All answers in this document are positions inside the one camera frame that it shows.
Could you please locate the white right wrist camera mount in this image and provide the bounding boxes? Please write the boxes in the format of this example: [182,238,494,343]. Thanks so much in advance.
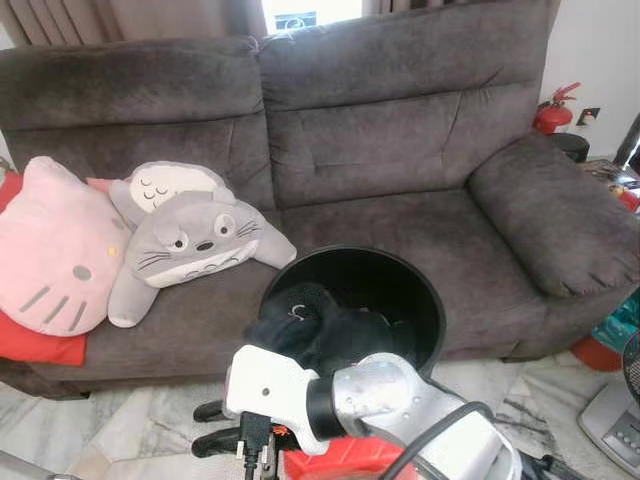
[221,342,337,457]

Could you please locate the grey Totoro plush open eyes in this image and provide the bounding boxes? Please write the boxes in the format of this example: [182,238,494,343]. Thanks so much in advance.
[106,189,299,330]

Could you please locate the red plastic stool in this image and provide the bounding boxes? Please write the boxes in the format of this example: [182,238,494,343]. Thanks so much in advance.
[282,434,412,480]

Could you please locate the pink cat face pillow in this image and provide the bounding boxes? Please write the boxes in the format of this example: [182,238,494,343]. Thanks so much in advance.
[0,155,132,339]

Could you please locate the teal plastic bag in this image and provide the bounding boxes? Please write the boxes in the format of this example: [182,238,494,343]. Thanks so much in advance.
[589,289,640,352]

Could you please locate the red plastic basin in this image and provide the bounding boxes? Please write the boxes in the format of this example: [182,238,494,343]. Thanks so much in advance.
[569,334,627,374]

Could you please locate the grey Totoro plush closed eyes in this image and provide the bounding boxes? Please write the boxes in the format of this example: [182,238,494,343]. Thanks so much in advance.
[107,159,234,232]

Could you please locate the brown curtain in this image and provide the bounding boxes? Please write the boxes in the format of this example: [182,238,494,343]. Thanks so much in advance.
[0,0,267,47]

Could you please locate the red fire extinguisher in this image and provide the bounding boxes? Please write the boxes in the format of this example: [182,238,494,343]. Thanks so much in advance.
[531,81,582,137]

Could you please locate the black round laundry basket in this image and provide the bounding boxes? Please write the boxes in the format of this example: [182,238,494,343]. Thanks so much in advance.
[259,244,449,378]

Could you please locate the plain black garment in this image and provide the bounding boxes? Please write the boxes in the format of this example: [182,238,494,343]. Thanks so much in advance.
[242,282,417,377]

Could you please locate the grey standing fan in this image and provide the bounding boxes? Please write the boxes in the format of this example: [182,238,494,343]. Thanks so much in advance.
[574,329,640,477]

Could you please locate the black waste bin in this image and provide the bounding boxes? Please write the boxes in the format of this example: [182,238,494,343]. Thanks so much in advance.
[547,131,592,165]

